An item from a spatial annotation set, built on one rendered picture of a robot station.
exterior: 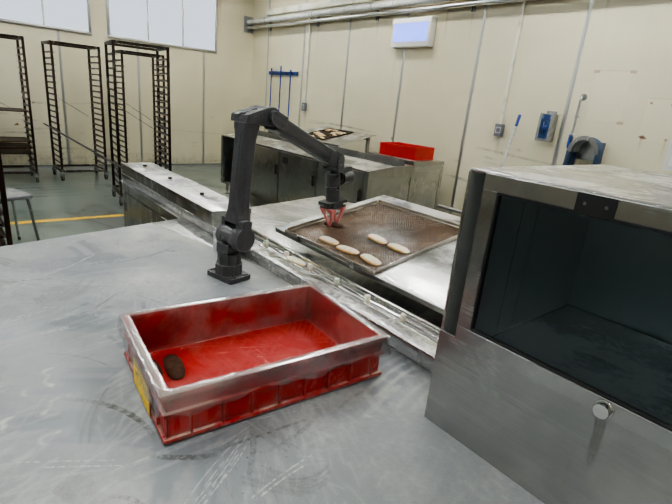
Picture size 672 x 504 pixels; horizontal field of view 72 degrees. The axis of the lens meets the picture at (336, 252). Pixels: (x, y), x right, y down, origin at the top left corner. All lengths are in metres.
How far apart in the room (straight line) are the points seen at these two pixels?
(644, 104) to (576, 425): 4.20
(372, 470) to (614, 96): 4.42
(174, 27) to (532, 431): 8.47
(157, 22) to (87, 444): 8.15
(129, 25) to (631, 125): 7.02
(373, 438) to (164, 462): 0.35
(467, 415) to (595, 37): 4.47
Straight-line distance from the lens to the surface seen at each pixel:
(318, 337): 1.17
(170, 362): 1.06
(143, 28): 8.68
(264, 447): 0.86
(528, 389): 0.81
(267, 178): 5.68
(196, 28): 9.00
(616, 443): 0.78
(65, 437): 0.93
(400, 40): 6.30
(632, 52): 4.94
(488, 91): 5.52
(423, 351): 1.10
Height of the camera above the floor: 1.38
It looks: 18 degrees down
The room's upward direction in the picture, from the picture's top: 6 degrees clockwise
